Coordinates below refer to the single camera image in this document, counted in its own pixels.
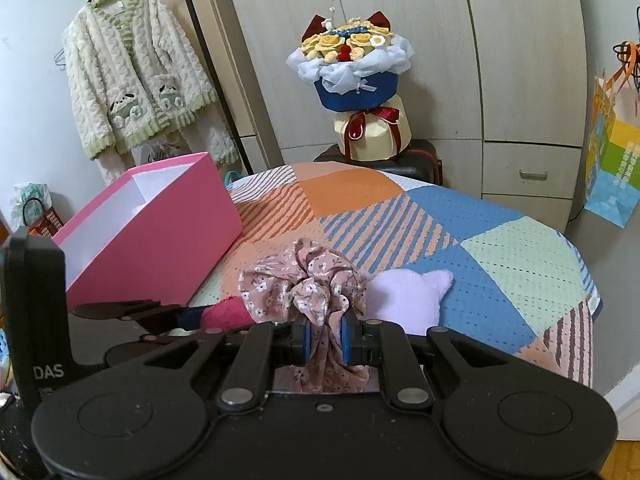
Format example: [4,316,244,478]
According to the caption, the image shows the white printed bag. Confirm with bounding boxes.
[11,182,53,231]

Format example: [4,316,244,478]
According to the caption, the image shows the black stool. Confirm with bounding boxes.
[314,139,444,187]

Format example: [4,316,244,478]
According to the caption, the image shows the pink floral scrunchie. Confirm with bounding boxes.
[238,237,382,394]

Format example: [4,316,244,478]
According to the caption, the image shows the purple plush toy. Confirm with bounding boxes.
[366,269,456,337]

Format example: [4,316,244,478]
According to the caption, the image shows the beige wardrobe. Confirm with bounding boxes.
[165,0,587,221]

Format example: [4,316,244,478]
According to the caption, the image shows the patchwork patterned blanket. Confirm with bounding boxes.
[189,162,603,392]

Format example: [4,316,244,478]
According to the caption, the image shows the black clothes rack pole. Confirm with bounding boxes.
[172,0,257,177]

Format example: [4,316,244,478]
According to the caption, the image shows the magenta fuzzy plush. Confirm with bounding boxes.
[200,299,257,332]

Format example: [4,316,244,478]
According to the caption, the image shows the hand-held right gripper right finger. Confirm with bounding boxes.
[339,316,502,409]

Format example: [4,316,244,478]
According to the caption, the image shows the knitted flower bouquet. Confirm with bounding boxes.
[285,10,416,163]

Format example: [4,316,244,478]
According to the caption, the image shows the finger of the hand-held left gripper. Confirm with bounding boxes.
[71,299,207,330]
[140,330,203,347]

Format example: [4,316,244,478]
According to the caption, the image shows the pink cardboard box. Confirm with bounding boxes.
[51,152,244,307]

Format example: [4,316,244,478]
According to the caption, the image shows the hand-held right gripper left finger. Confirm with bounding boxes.
[142,316,311,409]

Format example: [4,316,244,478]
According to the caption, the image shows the brown woven bag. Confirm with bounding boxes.
[27,207,66,237]

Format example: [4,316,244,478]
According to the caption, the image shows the fluffy cream green cardigan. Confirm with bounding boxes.
[61,0,242,187]

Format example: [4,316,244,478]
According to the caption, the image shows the colourful paper gift bag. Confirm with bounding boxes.
[584,40,640,229]

